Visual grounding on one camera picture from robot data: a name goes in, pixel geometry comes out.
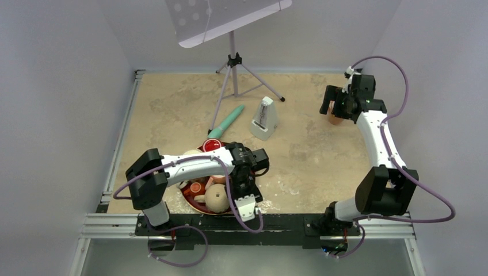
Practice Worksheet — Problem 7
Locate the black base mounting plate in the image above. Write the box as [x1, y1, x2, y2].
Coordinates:
[135, 213, 361, 250]

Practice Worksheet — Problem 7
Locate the white metronome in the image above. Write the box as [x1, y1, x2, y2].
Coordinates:
[249, 97, 279, 141]

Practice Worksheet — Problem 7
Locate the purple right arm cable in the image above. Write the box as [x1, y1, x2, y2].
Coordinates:
[326, 56, 456, 260]

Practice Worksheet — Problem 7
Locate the pink flower mug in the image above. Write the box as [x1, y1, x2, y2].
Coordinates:
[327, 101, 344, 125]

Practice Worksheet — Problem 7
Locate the red mug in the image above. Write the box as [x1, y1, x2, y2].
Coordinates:
[201, 138, 224, 152]

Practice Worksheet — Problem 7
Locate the pink upside-down mug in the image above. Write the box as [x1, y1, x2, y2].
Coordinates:
[205, 175, 226, 190]

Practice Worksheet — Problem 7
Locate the purple music stand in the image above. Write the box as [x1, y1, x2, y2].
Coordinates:
[165, 0, 292, 133]

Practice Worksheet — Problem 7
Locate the teal recorder flute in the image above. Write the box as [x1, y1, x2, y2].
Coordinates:
[207, 105, 245, 139]

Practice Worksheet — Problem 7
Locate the tall cream upside-down mug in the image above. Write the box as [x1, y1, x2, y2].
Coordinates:
[176, 148, 205, 190]

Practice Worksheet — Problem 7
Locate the small orange cup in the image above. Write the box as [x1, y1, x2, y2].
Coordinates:
[181, 182, 205, 197]

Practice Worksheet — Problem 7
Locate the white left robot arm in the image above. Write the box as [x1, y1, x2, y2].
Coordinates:
[125, 142, 270, 235]

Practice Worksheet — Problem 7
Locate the round red tray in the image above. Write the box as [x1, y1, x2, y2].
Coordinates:
[180, 141, 253, 216]

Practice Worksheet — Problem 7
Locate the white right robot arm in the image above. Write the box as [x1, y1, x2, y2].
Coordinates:
[320, 74, 418, 234]

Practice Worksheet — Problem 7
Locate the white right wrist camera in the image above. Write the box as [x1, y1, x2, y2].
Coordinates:
[342, 66, 356, 94]

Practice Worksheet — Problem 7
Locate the beige round upside-down mug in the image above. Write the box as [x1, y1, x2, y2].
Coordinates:
[194, 184, 230, 214]

